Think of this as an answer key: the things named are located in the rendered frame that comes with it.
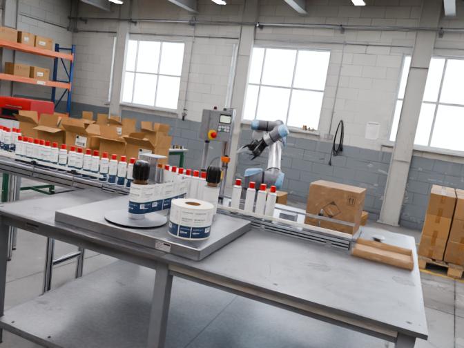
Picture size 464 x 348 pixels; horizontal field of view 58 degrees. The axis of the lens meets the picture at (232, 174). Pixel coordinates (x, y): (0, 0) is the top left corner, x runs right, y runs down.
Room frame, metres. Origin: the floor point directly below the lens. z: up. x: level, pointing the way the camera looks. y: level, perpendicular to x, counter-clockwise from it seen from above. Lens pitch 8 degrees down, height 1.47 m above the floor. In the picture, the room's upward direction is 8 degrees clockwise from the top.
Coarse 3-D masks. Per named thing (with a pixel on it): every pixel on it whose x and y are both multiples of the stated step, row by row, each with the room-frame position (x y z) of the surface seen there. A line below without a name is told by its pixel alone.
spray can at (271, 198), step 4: (272, 188) 2.41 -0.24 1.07; (272, 192) 2.41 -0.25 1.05; (268, 196) 2.42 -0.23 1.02; (272, 196) 2.40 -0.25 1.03; (268, 200) 2.41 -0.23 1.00; (272, 200) 2.40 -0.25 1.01; (268, 204) 2.41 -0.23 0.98; (272, 204) 2.41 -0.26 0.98; (268, 208) 2.41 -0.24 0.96; (272, 208) 2.41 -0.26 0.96; (268, 212) 2.41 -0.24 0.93; (272, 212) 2.41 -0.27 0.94; (272, 216) 2.41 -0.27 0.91; (268, 220) 2.40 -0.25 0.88; (272, 220) 2.42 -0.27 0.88
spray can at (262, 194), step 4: (264, 184) 2.45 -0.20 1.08; (260, 188) 2.44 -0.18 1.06; (264, 188) 2.44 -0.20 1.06; (260, 192) 2.43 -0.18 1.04; (264, 192) 2.43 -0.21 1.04; (260, 196) 2.43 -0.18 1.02; (264, 196) 2.43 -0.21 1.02; (260, 200) 2.43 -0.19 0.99; (264, 200) 2.44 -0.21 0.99; (256, 204) 2.44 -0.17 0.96; (260, 204) 2.43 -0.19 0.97; (264, 204) 2.45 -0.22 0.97; (256, 208) 2.44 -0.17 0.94; (260, 208) 2.43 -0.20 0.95; (256, 212) 2.43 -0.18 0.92; (260, 212) 2.43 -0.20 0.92
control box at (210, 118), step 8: (208, 112) 2.60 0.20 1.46; (216, 112) 2.60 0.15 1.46; (224, 112) 2.64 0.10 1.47; (208, 120) 2.59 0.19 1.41; (216, 120) 2.61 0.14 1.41; (200, 128) 2.65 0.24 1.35; (208, 128) 2.58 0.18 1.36; (216, 128) 2.61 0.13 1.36; (200, 136) 2.64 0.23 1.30; (208, 136) 2.58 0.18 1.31; (216, 136) 2.61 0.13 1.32; (224, 136) 2.65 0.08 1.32
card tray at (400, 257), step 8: (360, 240) 2.36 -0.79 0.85; (368, 240) 2.34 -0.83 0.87; (360, 248) 2.27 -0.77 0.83; (368, 248) 2.30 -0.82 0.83; (376, 248) 2.32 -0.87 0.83; (384, 248) 2.31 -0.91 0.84; (392, 248) 2.30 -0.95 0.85; (400, 248) 2.28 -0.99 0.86; (360, 256) 2.11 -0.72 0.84; (368, 256) 2.10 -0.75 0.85; (376, 256) 2.08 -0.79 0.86; (384, 256) 2.07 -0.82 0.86; (392, 256) 2.20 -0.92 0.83; (400, 256) 2.22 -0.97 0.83; (408, 256) 2.24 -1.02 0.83; (392, 264) 2.05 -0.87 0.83; (400, 264) 2.04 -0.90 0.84; (408, 264) 2.03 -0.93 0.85
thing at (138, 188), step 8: (136, 168) 2.01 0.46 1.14; (144, 168) 2.02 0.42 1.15; (136, 176) 2.01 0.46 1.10; (144, 176) 2.02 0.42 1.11; (136, 184) 2.00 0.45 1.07; (144, 184) 2.04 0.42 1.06; (136, 192) 2.00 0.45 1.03; (144, 192) 2.02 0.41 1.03; (136, 200) 2.00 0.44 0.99; (144, 200) 2.03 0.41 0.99; (128, 208) 2.02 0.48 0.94; (136, 208) 2.00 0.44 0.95; (128, 216) 2.02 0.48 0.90; (136, 216) 2.01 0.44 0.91; (144, 216) 2.06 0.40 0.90
